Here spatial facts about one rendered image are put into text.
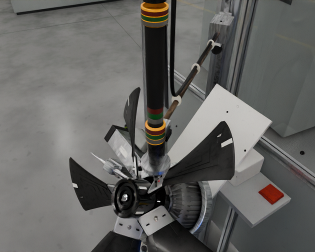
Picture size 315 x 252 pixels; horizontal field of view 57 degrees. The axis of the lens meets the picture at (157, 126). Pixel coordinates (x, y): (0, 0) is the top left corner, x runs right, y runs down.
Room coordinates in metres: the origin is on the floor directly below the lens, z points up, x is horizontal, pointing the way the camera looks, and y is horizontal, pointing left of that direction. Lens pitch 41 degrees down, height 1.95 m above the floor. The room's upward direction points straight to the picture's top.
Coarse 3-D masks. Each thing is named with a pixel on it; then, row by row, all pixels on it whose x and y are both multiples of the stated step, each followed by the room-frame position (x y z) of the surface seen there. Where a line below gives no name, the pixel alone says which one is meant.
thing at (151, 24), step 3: (141, 21) 0.45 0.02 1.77; (144, 21) 0.45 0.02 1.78; (165, 21) 0.45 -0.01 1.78; (144, 24) 0.45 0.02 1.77; (147, 24) 0.44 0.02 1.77; (150, 24) 0.44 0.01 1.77; (153, 24) 0.44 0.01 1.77; (156, 24) 0.44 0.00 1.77; (159, 24) 0.44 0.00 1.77; (162, 24) 0.44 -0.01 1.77; (165, 24) 0.45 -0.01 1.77
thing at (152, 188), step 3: (162, 174) 0.59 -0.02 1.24; (165, 174) 0.57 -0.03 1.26; (159, 177) 0.58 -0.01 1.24; (162, 177) 0.56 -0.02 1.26; (162, 180) 0.54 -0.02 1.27; (153, 183) 0.56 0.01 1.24; (159, 183) 0.53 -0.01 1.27; (150, 186) 0.54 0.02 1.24; (153, 186) 0.53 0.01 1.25; (159, 186) 0.51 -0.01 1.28; (150, 189) 0.52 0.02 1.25; (153, 189) 0.51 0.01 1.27; (147, 192) 0.51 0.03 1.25
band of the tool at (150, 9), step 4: (144, 4) 0.48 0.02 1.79; (148, 4) 0.48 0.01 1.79; (152, 4) 0.48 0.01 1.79; (156, 4) 0.48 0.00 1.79; (160, 4) 0.48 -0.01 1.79; (164, 4) 0.48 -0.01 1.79; (144, 8) 0.45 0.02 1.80; (148, 8) 0.48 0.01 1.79; (152, 8) 0.48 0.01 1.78; (156, 8) 0.48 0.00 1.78; (160, 8) 0.48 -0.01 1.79; (164, 8) 0.45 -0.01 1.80; (148, 16) 0.44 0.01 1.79; (152, 16) 0.44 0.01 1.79; (156, 16) 0.44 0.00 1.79; (160, 16) 0.44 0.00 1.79; (144, 20) 0.45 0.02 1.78; (164, 20) 0.45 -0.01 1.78
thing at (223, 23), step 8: (216, 16) 1.06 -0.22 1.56; (224, 16) 1.06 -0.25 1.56; (232, 16) 1.06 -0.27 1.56; (216, 24) 1.00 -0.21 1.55; (224, 24) 0.99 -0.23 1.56; (232, 24) 1.05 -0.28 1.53; (208, 32) 1.01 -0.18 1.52; (224, 32) 0.99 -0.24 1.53; (216, 40) 0.99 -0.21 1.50; (224, 40) 0.98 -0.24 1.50
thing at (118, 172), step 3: (96, 156) 0.83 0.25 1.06; (99, 159) 0.81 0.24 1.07; (102, 159) 0.80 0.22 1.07; (102, 162) 0.79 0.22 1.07; (114, 168) 0.74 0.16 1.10; (114, 171) 0.72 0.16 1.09; (117, 171) 0.72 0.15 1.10; (120, 171) 0.72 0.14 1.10; (117, 174) 0.71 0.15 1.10; (120, 174) 0.70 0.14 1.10; (123, 174) 0.70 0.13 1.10; (123, 177) 0.69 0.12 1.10
